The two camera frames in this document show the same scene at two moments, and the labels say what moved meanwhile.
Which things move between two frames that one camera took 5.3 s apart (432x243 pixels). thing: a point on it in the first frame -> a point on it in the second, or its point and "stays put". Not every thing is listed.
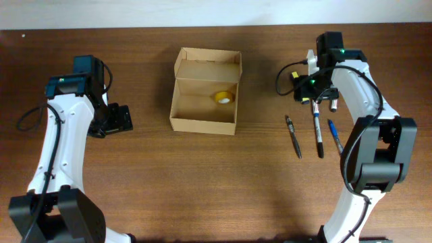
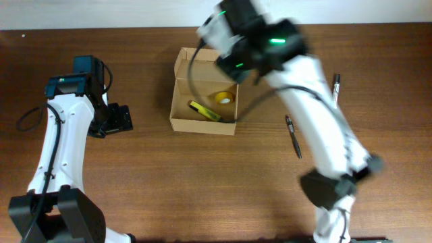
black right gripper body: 316,87 -> 237,65
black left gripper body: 110,118 stays put
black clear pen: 294,136 stays put
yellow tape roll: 224,98 stays put
